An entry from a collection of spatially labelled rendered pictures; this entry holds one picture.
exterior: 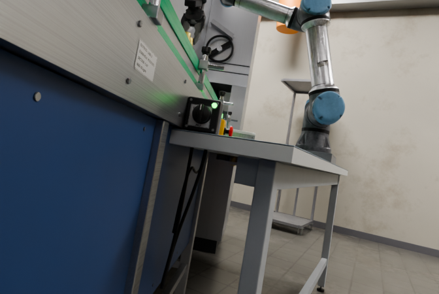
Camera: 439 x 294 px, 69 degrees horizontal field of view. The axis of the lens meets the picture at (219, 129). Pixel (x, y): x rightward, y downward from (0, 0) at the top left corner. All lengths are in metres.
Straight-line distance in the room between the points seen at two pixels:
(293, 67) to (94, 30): 4.51
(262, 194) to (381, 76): 4.03
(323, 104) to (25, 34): 1.09
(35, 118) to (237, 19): 2.32
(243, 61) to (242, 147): 1.82
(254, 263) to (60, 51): 0.55
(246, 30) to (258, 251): 2.03
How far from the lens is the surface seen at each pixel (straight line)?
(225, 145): 0.67
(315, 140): 1.36
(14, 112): 0.29
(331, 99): 1.25
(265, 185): 0.68
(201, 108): 0.72
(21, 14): 0.26
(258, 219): 0.69
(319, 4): 1.38
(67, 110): 0.35
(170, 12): 0.62
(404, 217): 4.45
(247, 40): 2.50
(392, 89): 4.57
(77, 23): 0.31
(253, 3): 1.54
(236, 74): 2.42
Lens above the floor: 0.71
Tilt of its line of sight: 5 degrees up
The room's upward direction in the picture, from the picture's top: 10 degrees clockwise
